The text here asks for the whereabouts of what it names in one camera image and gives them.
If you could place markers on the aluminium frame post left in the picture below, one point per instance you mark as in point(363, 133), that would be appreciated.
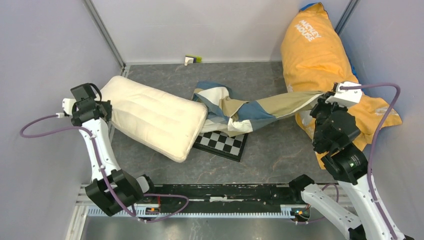
point(91, 8)

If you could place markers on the cream white pillow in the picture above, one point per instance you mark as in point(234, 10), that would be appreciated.
point(166, 123)

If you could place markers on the white slotted cable duct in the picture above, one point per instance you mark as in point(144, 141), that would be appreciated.
point(282, 213)

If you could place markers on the aluminium frame post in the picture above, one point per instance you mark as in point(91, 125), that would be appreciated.
point(91, 8)
point(351, 6)

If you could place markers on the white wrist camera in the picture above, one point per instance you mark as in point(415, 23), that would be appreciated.
point(67, 108)
point(345, 94)

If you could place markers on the small white green block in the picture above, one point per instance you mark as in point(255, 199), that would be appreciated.
point(192, 59)

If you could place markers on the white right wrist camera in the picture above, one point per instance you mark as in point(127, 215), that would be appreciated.
point(345, 94)

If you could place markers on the aluminium frame post right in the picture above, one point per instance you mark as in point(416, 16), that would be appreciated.
point(351, 6)

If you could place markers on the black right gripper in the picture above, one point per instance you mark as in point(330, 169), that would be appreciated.
point(321, 103)

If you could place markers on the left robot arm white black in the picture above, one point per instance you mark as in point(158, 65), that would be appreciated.
point(112, 189)

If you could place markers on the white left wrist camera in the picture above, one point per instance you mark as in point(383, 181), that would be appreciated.
point(67, 108)

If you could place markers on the black white checkerboard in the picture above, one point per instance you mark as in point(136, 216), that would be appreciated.
point(220, 144)

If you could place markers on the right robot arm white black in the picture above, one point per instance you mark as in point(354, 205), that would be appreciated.
point(349, 167)

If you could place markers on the yellow Mickey Mouse pillow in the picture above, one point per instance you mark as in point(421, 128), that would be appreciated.
point(314, 58)

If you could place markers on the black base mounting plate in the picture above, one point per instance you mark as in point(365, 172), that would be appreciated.
point(275, 193)

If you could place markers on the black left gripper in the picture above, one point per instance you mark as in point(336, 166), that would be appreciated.
point(107, 108)

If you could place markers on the blue beige checkered pillowcase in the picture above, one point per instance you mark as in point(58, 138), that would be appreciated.
point(233, 116)

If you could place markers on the aluminium frame rail front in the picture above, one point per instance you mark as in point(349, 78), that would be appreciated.
point(343, 198)

